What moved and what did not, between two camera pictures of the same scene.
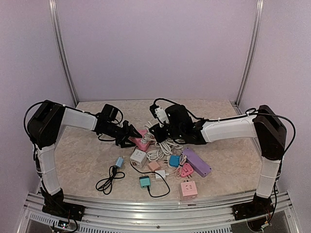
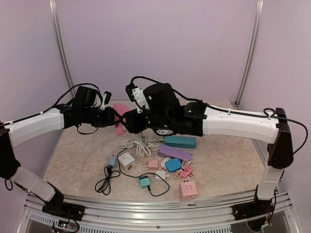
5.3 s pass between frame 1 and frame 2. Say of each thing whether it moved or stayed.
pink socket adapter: stayed
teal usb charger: stayed
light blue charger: moved
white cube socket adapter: moved
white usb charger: stayed
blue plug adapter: moved
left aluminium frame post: stayed
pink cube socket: stayed
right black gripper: moved
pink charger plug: stayed
